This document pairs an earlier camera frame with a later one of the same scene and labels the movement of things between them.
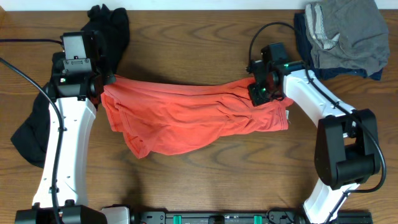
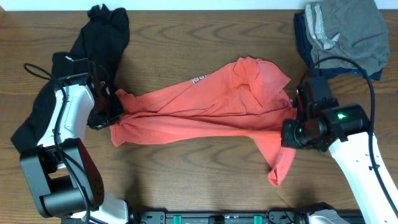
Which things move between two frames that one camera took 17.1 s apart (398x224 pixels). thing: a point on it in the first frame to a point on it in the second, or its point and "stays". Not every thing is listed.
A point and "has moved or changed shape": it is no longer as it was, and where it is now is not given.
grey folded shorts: x=347 y=33 stays
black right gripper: x=257 y=98 to x=288 y=140
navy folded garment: x=305 y=52 stays
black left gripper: x=110 y=75 to x=118 y=111
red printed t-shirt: x=152 y=117 has moved or changed shape
